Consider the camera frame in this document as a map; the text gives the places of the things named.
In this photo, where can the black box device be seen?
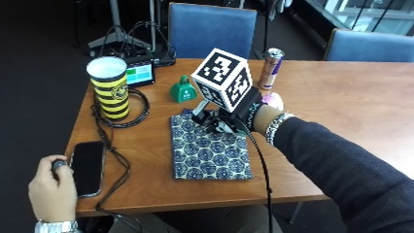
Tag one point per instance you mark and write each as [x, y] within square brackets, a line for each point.
[164, 56]

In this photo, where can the small screen device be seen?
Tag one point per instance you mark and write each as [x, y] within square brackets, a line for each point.
[140, 73]

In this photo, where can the black smartphone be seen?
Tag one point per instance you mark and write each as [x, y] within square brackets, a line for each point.
[88, 168]

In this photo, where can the thin black pole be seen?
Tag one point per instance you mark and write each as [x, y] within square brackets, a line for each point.
[266, 29]

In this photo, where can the slim metal drink can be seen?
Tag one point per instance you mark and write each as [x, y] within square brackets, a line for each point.
[270, 69]

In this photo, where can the silver wristwatch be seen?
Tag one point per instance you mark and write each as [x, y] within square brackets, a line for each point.
[56, 227]

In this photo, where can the green cowbell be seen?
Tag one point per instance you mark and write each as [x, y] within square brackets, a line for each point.
[182, 91]

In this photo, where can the pink round object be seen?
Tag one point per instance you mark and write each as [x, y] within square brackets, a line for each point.
[273, 100]

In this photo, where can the white marker cube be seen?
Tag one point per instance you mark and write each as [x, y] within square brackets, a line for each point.
[220, 77]

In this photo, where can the grey stand base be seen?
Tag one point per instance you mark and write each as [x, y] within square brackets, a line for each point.
[116, 39]

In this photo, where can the blue upholstered chair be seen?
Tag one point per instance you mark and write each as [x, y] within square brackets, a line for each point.
[370, 47]
[210, 30]

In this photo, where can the yellow black striped cup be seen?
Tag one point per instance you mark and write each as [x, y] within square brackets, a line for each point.
[111, 90]

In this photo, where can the metal table leg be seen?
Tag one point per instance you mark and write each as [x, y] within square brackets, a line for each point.
[296, 212]

